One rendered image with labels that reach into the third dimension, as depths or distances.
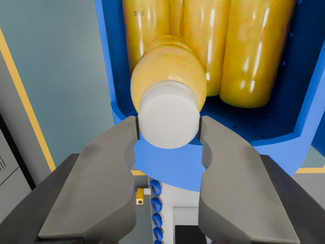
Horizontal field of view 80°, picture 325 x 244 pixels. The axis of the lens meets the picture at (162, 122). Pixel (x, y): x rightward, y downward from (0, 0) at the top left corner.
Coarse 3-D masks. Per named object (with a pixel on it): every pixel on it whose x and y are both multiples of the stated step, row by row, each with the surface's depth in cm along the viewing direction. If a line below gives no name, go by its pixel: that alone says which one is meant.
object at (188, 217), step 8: (176, 208) 66; (184, 208) 66; (192, 208) 66; (176, 216) 64; (184, 216) 64; (192, 216) 64; (176, 224) 61; (184, 224) 61; (192, 224) 61; (176, 232) 57; (184, 232) 57; (192, 232) 57; (200, 232) 57; (176, 240) 55; (184, 240) 55; (192, 240) 55; (200, 240) 55
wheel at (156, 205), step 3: (153, 198) 61; (156, 198) 61; (150, 201) 62; (153, 201) 60; (156, 201) 60; (159, 201) 60; (153, 204) 61; (156, 204) 59; (159, 204) 60; (153, 207) 62; (156, 207) 59; (159, 207) 59; (156, 210) 60; (159, 210) 60
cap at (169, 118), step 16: (160, 96) 11; (176, 96) 11; (144, 112) 12; (160, 112) 12; (176, 112) 12; (192, 112) 11; (144, 128) 12; (160, 128) 12; (176, 128) 12; (192, 128) 12; (160, 144) 13; (176, 144) 13
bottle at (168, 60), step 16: (160, 48) 16; (176, 48) 16; (144, 64) 15; (160, 64) 14; (176, 64) 14; (192, 64) 15; (144, 80) 14; (160, 80) 14; (176, 80) 14; (192, 80) 14; (144, 96) 13; (192, 96) 13
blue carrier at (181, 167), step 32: (96, 0) 22; (320, 0) 25; (320, 32) 25; (128, 64) 33; (288, 64) 31; (320, 64) 16; (128, 96) 35; (288, 96) 31; (320, 96) 17; (256, 128) 30; (288, 128) 30; (160, 160) 20; (192, 160) 19; (288, 160) 20
